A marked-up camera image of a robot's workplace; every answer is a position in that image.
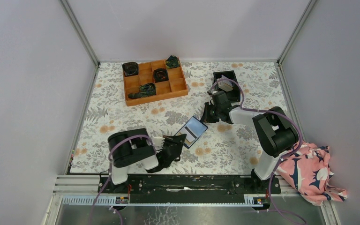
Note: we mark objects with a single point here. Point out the green rolled belt front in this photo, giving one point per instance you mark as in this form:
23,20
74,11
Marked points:
146,90

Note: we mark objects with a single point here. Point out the green rolled belt top-right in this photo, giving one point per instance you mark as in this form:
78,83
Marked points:
172,62

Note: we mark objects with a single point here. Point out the pink patterned cloth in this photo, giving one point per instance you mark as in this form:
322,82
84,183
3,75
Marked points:
308,171

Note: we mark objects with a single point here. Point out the white card with black stripe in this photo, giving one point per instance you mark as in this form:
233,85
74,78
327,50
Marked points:
192,136

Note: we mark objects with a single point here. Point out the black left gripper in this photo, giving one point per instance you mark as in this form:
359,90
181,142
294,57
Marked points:
177,140

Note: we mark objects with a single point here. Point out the black plastic card bin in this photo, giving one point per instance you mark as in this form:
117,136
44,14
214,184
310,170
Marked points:
234,96

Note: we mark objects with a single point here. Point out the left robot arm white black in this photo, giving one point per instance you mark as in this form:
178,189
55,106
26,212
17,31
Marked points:
136,146

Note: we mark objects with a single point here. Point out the orange wooden compartment tray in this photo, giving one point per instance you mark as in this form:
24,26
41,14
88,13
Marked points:
175,87

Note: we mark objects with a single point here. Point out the blue leather card holder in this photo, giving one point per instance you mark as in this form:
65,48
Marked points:
193,129

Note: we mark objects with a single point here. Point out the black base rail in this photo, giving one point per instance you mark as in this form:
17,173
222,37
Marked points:
194,189

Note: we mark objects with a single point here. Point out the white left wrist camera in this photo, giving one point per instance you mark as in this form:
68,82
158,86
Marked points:
158,142

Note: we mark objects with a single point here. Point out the black rolled belt top-left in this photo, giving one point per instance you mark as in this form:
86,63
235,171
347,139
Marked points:
130,69

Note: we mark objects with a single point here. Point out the gold credit card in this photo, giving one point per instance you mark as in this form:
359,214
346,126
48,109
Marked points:
184,135

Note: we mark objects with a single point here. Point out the black rolled belt centre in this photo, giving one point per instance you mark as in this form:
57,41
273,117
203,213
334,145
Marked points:
160,75

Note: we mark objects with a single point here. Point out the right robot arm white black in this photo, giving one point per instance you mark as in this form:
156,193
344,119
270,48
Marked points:
275,131

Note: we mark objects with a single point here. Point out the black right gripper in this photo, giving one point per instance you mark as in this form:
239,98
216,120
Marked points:
206,118

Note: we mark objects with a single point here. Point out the stack of cards in bin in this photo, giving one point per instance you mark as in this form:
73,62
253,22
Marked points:
224,84

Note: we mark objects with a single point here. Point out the floral table mat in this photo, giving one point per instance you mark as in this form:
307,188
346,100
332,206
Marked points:
222,149

